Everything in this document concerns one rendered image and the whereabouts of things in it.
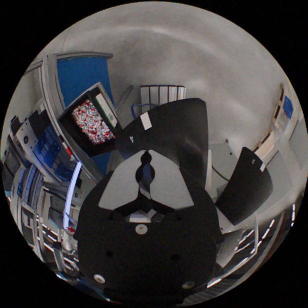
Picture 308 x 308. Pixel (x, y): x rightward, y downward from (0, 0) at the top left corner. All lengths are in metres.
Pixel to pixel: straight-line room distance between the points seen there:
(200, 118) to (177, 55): 1.03
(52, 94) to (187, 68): 1.11
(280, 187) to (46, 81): 6.02
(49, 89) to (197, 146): 0.48
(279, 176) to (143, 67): 5.75
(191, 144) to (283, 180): 5.52
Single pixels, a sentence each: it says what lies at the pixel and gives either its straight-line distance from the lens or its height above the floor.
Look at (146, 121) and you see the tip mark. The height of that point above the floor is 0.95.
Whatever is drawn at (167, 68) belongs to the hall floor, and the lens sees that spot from 1.14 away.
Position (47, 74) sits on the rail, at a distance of 0.48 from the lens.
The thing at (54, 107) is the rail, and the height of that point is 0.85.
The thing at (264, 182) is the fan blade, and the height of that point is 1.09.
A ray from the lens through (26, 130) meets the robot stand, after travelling 0.54.
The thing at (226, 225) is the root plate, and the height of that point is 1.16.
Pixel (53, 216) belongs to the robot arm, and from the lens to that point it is 0.84.
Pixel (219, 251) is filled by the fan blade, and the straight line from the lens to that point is 0.46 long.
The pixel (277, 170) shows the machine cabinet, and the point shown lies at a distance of 5.63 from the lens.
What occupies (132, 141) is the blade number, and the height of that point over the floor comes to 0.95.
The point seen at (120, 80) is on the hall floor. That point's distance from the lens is 1.17.
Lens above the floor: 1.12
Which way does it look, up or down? 41 degrees down
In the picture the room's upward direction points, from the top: 176 degrees clockwise
